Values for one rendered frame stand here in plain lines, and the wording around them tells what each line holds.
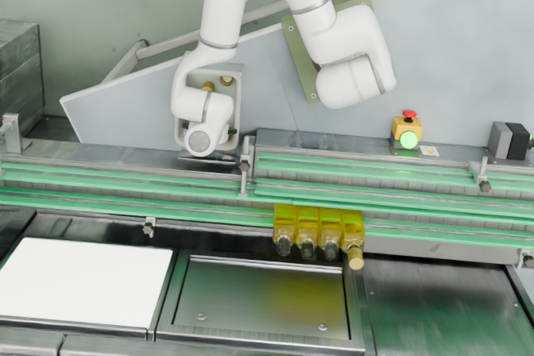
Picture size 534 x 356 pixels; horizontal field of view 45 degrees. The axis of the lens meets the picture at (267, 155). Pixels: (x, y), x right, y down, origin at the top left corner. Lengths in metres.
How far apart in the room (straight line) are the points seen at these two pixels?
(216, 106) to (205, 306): 0.48
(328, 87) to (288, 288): 0.54
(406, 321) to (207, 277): 0.51
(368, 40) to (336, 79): 0.11
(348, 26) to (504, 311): 0.87
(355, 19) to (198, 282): 0.75
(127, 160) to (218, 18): 0.61
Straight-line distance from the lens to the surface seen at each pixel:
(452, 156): 1.80
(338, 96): 1.38
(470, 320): 1.73
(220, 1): 1.34
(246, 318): 1.54
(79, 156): 1.84
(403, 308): 1.71
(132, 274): 1.66
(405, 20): 1.75
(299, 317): 1.56
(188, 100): 1.45
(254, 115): 1.80
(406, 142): 1.75
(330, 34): 1.34
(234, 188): 1.72
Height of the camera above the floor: 2.43
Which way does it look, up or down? 65 degrees down
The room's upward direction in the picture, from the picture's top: 175 degrees counter-clockwise
